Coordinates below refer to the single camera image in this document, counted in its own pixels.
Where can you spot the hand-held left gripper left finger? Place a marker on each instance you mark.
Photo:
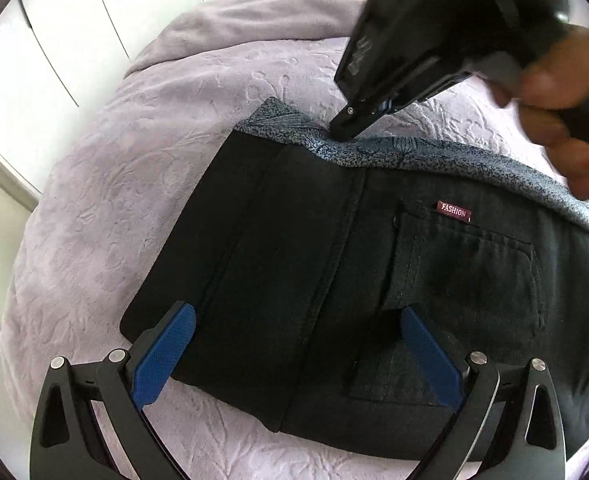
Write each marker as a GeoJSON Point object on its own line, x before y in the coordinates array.
{"type": "Point", "coordinates": [167, 342]}

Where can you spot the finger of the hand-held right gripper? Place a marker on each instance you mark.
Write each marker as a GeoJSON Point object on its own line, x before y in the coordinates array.
{"type": "Point", "coordinates": [362, 115]}

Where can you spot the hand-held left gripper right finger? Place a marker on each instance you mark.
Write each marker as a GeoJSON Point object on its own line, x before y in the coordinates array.
{"type": "Point", "coordinates": [427, 355]}

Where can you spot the black pants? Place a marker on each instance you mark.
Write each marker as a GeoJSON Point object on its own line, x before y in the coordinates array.
{"type": "Point", "coordinates": [354, 270]}

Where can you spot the person's right hand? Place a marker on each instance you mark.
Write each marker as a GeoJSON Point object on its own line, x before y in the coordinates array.
{"type": "Point", "coordinates": [559, 90]}

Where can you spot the lilac embossed blanket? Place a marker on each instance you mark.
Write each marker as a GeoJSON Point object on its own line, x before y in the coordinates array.
{"type": "Point", "coordinates": [139, 150]}

